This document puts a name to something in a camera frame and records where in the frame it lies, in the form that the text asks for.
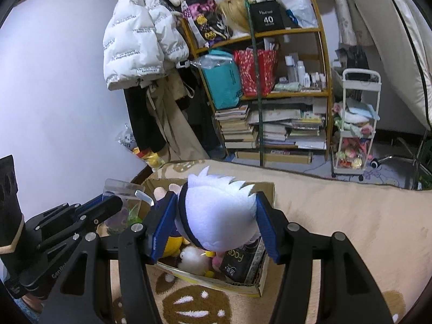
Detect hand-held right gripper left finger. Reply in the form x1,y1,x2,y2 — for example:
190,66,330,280
37,194,179,324

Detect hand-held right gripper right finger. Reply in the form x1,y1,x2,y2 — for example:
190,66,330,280
255,191,395,324

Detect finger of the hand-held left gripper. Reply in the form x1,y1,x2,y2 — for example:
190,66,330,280
79,192,117,211
76,195,124,232

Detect purple doll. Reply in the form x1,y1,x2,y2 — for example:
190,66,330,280
103,179,154,235

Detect black packet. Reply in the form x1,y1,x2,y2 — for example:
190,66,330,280
219,236,269,284

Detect white pom-pom plush toy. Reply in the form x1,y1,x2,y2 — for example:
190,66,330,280
177,246,217,277

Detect white-haired plush doll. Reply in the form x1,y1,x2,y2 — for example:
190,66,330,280
174,165,262,252

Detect cardboard box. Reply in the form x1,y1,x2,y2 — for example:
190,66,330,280
96,177,275,298
234,150,313,164

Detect yellow plush toy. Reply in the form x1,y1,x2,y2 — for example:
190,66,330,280
158,234,191,259

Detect pale pink plush toy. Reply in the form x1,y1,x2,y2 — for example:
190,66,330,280
153,184,184,203

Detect plastic bag of toys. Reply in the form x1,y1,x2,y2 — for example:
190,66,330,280
115,131,166,169

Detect beige patterned blanket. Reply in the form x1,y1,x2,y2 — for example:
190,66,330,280
108,160,426,324

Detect flat cardboard box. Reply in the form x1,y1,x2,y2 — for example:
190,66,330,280
234,150,313,164

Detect black hanging garment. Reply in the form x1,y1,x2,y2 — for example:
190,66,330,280
123,86,166,152

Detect beige hanging coat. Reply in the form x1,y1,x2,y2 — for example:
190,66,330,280
145,74,211,163

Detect pile of books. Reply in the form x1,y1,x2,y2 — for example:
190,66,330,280
214,98,328,151

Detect dark hanging clothes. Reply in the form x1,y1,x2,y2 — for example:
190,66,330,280
175,64,220,152

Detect green pole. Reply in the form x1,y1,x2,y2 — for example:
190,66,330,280
244,0,265,167

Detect metal chair base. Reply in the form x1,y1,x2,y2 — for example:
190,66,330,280
369,131,432,191

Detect teal bag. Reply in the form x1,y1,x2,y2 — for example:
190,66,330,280
199,49,244,110

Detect red gift bag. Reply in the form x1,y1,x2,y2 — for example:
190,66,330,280
234,49,279,97

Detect white puffer jacket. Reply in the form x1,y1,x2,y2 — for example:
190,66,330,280
102,0,190,91

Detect group of cosmetic bottles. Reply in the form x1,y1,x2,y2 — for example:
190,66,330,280
283,54,327,90

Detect white trolley cart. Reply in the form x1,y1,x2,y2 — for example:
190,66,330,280
331,68,382,181

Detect black shopping bag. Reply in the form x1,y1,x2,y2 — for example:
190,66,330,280
336,45,368,71

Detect wooden shelf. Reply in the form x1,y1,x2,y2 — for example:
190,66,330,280
179,0,335,163

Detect black and pink patterned bag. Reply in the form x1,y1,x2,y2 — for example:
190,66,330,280
182,0,233,48

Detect black box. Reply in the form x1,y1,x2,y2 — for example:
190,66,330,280
249,0,286,31

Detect blonde wig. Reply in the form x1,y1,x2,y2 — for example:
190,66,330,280
216,0,254,39

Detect clear plastic bag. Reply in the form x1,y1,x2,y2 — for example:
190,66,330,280
270,0,319,29

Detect dark wooden bed frame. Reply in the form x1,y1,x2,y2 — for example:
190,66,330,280
130,167,154,186

